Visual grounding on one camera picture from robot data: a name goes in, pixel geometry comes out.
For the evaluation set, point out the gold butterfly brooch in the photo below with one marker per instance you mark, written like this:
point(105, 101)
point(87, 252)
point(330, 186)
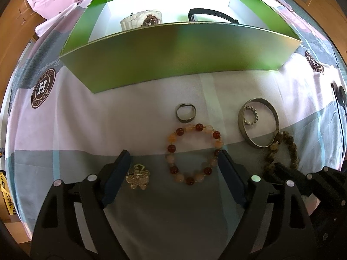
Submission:
point(138, 176)

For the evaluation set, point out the black strap watch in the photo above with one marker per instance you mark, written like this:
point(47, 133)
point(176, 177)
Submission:
point(203, 11)

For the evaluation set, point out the green cardboard box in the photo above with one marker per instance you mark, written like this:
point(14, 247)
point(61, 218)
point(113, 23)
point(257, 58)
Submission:
point(175, 49)

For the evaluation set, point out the wooden footboard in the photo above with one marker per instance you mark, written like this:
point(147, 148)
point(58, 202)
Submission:
point(330, 17)

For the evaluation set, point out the silver metal bangle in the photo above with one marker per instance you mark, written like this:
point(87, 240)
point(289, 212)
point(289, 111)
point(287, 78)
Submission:
point(258, 122)

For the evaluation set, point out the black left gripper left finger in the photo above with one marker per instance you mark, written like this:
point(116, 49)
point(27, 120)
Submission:
point(57, 234)

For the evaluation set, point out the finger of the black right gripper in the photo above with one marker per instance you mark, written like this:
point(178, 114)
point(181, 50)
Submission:
point(277, 173)

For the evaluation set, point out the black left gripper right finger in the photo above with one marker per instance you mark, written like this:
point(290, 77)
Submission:
point(275, 223)

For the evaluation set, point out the white wrist watch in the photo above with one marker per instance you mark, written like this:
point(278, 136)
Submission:
point(141, 19)

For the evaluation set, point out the patchwork bed sheet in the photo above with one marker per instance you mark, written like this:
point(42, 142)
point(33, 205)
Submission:
point(176, 127)

